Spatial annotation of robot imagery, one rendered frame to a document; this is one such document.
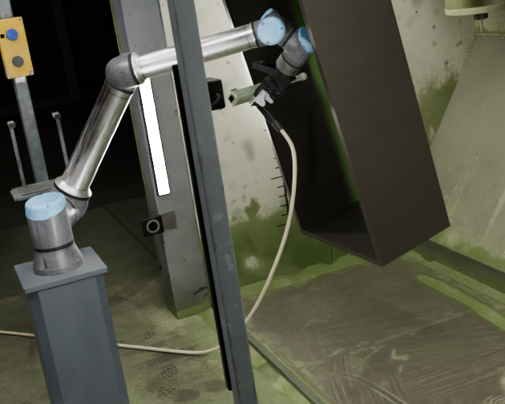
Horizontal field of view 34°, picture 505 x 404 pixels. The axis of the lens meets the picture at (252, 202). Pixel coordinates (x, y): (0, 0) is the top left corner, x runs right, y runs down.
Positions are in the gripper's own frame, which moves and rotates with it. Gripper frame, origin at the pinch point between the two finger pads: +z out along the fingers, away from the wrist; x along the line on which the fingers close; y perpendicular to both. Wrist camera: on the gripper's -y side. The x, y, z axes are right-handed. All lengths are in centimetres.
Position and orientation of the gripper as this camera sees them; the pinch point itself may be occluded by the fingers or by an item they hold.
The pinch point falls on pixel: (255, 99)
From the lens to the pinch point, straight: 318.3
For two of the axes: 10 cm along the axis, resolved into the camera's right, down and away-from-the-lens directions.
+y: 6.2, 7.6, -2.0
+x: 6.1, -3.0, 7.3
